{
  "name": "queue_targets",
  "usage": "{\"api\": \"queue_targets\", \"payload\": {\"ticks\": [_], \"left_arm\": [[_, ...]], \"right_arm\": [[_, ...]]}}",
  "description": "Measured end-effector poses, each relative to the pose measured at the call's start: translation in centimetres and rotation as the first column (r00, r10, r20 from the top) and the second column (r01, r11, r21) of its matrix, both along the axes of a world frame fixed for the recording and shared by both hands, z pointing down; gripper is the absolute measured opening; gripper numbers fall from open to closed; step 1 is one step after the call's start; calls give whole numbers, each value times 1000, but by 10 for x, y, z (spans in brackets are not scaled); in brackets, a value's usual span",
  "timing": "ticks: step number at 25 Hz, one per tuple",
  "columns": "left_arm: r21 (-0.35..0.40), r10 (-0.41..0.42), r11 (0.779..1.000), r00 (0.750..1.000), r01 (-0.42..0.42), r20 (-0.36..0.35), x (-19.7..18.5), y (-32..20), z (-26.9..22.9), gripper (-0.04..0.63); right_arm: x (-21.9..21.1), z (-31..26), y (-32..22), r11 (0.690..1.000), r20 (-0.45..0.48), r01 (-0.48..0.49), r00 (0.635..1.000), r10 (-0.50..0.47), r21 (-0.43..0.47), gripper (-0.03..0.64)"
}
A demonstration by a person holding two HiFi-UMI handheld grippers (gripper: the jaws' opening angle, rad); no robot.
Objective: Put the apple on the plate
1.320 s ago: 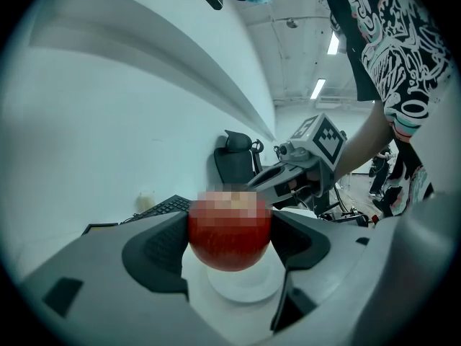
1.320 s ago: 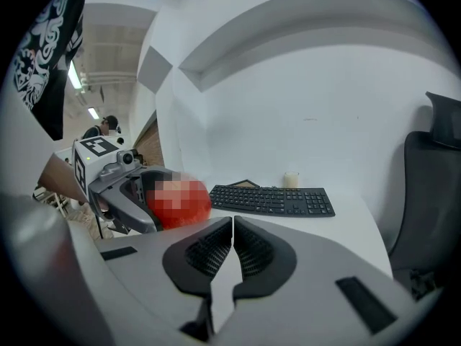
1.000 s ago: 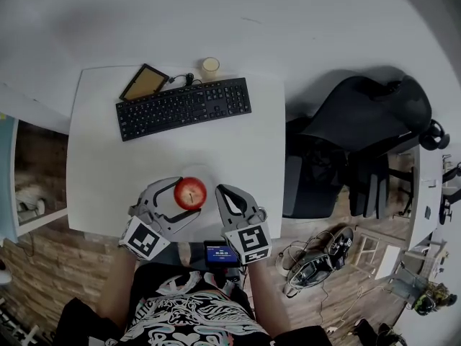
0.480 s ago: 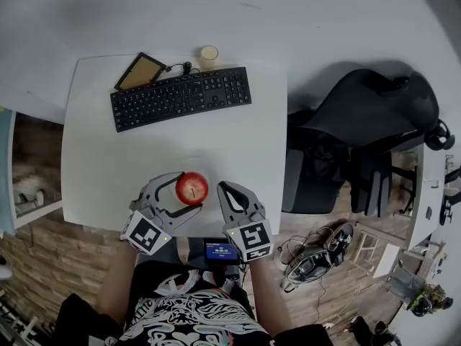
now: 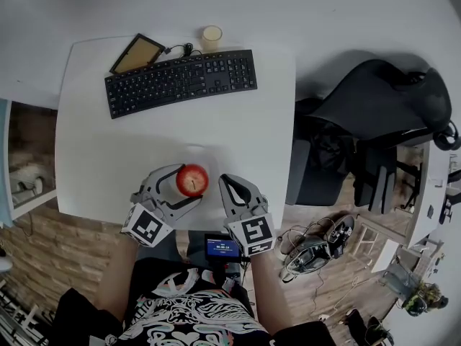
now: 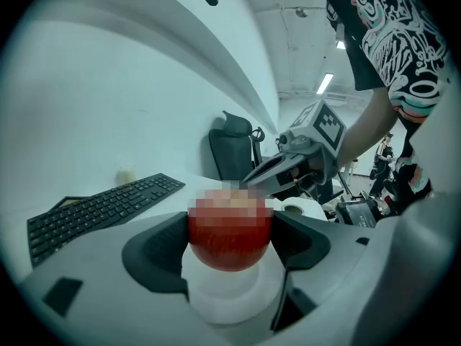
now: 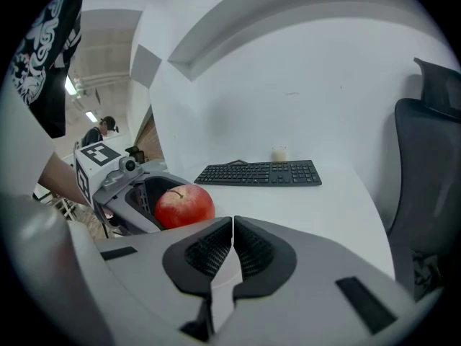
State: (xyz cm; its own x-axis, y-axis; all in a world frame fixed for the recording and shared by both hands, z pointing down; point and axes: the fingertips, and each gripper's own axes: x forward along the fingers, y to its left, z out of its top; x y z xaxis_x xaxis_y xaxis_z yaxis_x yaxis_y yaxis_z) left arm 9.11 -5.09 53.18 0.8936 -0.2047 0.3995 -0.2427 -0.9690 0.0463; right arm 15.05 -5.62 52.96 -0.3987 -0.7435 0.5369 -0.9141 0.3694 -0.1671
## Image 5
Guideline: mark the white wooden stool frame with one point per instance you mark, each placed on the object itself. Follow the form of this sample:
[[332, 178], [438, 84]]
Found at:
[[358, 245]]

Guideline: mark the small black box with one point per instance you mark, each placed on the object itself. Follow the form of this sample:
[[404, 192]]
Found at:
[[430, 212]]

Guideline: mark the person's gray trousers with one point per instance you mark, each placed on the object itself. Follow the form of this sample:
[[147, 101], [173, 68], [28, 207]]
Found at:
[[180, 243]]

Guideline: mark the small black screen device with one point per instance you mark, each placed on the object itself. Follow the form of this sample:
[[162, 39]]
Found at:
[[221, 247]]

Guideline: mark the black flat camera device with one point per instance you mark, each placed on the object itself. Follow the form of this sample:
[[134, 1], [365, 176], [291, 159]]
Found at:
[[342, 233]]

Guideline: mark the cream paper cup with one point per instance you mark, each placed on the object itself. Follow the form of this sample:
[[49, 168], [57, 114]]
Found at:
[[211, 38]]

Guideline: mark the person's left forearm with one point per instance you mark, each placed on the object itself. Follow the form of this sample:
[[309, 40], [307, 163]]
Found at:
[[117, 283]]

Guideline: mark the white flat board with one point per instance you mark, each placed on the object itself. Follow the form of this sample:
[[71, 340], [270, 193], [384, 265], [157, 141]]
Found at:
[[384, 256]]

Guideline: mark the red apple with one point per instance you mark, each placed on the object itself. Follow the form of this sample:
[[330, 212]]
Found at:
[[192, 180]]

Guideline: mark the black picture frame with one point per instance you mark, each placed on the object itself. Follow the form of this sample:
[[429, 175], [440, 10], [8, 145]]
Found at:
[[138, 54]]

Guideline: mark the white round plate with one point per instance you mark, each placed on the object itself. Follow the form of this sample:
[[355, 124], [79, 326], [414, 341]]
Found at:
[[196, 155]]

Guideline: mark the large black office chair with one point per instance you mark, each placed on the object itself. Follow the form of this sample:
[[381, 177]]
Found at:
[[378, 96]]

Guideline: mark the person's black patterned shirt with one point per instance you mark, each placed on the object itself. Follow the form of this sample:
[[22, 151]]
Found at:
[[191, 312]]

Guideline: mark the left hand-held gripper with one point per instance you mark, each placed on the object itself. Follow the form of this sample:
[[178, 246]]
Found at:
[[146, 227]]

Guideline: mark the white metal rack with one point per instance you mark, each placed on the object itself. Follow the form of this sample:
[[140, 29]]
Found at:
[[16, 315]]

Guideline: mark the small black office chair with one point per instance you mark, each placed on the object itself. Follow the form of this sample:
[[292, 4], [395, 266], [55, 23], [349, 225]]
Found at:
[[371, 171]]

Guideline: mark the black computer keyboard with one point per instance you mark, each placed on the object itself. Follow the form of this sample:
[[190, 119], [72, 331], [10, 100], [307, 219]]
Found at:
[[180, 83]]

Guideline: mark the person's right forearm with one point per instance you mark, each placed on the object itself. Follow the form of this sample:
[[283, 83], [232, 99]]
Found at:
[[268, 294]]

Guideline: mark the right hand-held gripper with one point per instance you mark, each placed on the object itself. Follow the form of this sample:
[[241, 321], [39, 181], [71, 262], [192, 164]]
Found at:
[[254, 233]]

